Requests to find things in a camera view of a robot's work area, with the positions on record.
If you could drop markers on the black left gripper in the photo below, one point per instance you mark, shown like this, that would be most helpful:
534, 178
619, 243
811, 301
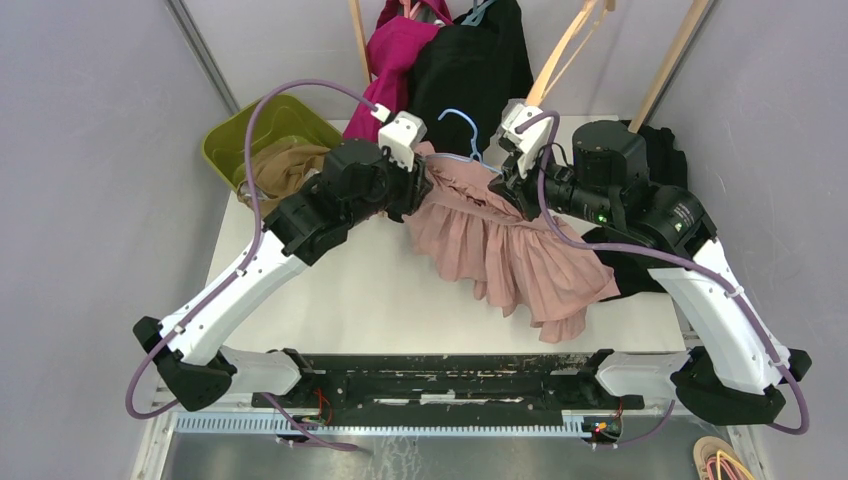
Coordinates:
416, 184

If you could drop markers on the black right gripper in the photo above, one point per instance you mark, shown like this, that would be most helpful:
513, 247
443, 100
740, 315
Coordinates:
516, 188

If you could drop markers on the light blue hanger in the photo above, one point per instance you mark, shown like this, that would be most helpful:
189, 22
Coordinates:
475, 154

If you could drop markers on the light pink dress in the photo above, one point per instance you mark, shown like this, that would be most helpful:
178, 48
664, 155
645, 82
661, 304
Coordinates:
473, 234

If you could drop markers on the brown skirt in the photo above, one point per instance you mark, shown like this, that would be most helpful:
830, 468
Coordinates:
281, 168

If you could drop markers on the grey-blue plastic hanger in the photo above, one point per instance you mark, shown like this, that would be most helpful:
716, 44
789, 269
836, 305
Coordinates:
477, 12

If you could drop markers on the beige wooden hanger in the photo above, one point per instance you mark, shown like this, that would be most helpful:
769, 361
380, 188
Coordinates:
553, 69

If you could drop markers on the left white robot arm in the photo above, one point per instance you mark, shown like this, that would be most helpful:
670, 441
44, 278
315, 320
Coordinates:
358, 180

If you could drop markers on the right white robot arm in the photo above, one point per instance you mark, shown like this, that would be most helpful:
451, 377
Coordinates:
736, 373

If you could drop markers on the magenta skirt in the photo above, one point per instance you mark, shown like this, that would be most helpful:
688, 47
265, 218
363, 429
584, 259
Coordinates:
394, 47

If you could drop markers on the pink hanger hook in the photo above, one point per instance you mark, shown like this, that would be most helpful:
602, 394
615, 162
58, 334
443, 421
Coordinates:
410, 9

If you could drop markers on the black garment pile with flower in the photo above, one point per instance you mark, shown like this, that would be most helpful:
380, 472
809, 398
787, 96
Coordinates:
667, 165

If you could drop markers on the olive green plastic basket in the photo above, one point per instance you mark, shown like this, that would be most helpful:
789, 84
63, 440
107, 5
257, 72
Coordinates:
285, 116

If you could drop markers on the hangers bundle in corner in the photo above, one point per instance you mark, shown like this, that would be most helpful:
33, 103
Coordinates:
715, 459

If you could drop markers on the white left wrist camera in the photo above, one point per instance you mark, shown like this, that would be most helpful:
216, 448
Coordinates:
401, 135

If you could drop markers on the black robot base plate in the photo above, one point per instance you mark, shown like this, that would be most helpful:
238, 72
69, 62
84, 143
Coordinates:
451, 390

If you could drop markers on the wooden clothes rack frame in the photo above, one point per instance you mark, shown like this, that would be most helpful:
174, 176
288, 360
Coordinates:
671, 58

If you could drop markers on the grey wall conduit strip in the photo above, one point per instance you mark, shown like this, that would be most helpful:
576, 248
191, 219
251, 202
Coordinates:
202, 52

